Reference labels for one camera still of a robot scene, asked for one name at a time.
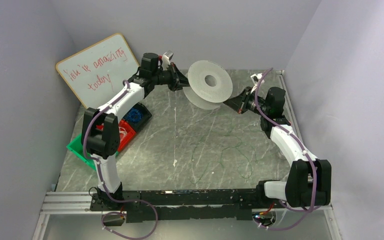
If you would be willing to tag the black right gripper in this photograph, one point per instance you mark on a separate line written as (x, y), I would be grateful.
(245, 103)

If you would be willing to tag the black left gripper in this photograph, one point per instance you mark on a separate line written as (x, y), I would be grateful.
(173, 79)

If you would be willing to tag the white perforated filament spool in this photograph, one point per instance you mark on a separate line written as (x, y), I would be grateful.
(209, 85)

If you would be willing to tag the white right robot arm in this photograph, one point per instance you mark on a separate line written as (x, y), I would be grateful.
(309, 179)

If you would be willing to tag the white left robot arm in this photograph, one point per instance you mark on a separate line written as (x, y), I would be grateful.
(100, 131)

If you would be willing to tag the black storage bin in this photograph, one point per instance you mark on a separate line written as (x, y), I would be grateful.
(138, 116)

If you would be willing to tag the red storage bin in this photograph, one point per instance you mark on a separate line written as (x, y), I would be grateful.
(126, 133)

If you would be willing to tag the whiteboard with red writing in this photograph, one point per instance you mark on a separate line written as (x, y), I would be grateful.
(96, 74)

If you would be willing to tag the green storage bin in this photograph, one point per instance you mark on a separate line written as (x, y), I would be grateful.
(76, 147)

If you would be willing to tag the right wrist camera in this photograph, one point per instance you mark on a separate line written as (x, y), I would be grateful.
(257, 77)

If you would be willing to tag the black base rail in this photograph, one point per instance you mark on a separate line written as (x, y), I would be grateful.
(137, 206)

